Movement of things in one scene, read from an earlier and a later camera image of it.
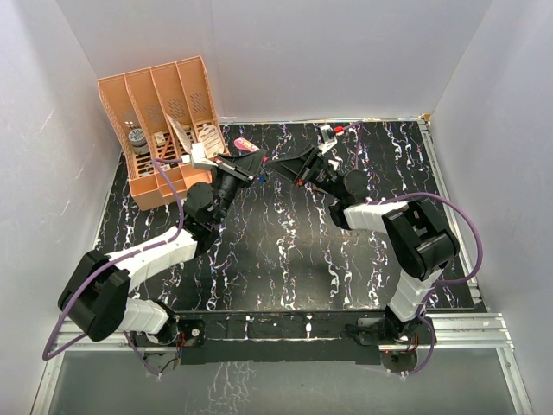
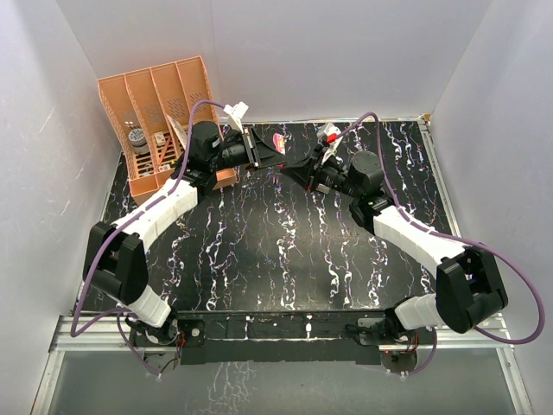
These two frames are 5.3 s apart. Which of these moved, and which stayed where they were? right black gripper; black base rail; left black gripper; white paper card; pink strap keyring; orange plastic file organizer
Moved: left black gripper; pink strap keyring
Stayed: right black gripper; orange plastic file organizer; black base rail; white paper card
